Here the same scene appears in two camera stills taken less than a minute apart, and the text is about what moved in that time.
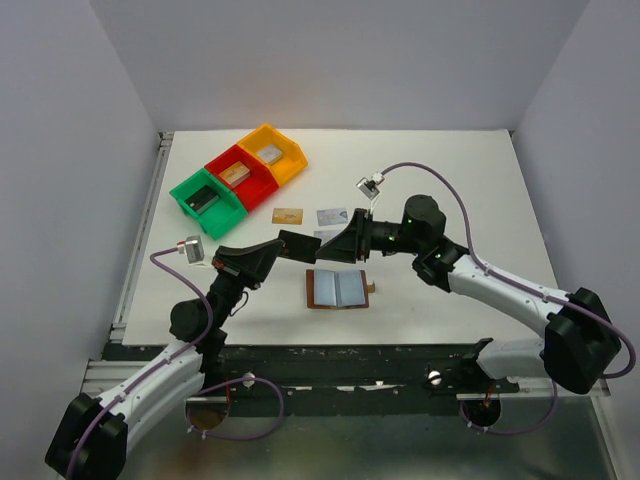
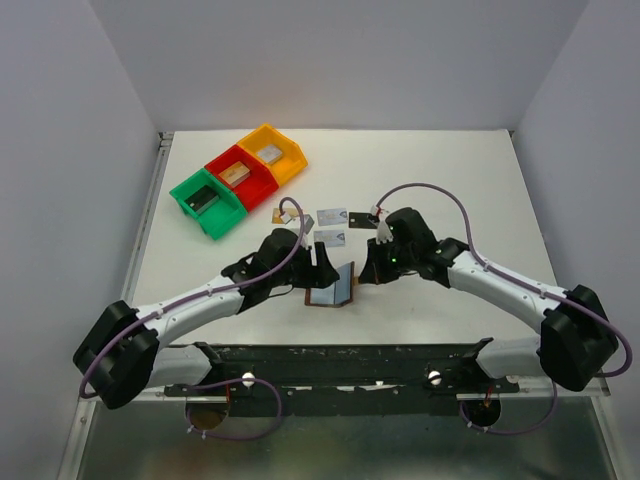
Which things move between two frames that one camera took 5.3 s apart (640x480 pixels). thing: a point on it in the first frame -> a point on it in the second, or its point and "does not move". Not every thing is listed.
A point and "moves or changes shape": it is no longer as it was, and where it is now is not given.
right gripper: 363,235 -> 375,262
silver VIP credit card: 335,216 does not move
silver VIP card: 326,235 does not move
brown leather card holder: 337,289 moves or changes shape
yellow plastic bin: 292,160 does not move
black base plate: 336,380 does not move
